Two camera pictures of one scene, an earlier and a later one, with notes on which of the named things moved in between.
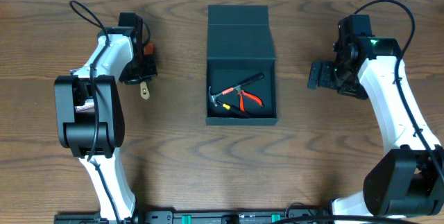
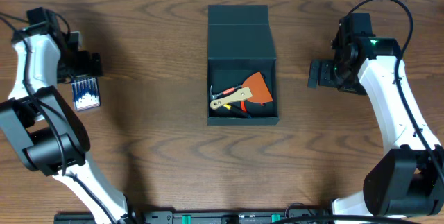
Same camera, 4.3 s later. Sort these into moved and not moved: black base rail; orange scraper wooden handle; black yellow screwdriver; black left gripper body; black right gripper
Moved: orange scraper wooden handle; black left gripper body
Not moved: black base rail; black yellow screwdriver; black right gripper
